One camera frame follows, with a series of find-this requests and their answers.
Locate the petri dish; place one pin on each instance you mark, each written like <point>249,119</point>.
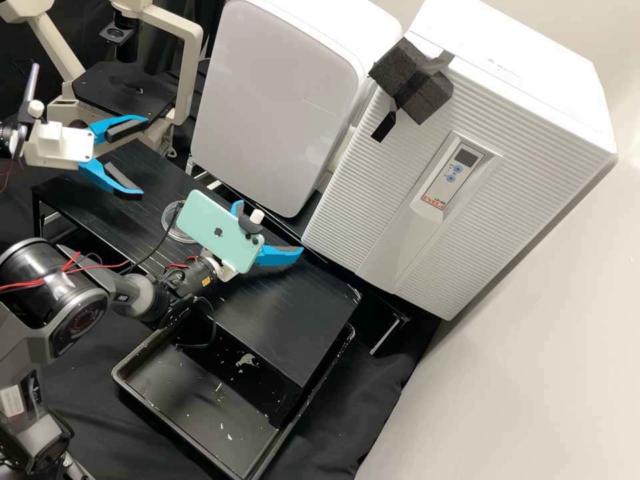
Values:
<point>172,230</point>

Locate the black tray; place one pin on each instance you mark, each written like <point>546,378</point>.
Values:
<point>190,400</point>

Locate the incubator door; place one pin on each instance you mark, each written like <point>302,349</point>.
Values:
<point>390,210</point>

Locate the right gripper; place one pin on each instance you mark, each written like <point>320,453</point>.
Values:
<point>217,264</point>

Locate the wrist camera phone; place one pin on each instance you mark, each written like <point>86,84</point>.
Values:
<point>215,230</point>
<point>35,106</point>

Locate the white incubator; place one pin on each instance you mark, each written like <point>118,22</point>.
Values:
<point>550,65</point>

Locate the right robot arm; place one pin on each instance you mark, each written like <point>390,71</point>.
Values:
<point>30,280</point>

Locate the left wrist camera phone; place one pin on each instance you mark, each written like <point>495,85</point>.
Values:
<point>35,106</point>

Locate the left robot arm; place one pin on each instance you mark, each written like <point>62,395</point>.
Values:
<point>7,137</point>

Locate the cream microscope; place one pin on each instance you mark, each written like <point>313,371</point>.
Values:
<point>190,60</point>

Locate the black platform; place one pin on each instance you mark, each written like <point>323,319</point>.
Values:
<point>280,310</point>
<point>372,300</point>

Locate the white box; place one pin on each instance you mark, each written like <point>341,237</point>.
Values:
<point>275,100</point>

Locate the right wrist camera phone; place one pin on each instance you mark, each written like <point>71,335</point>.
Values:
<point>215,230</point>

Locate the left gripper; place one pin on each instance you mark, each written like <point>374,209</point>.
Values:
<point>55,147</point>

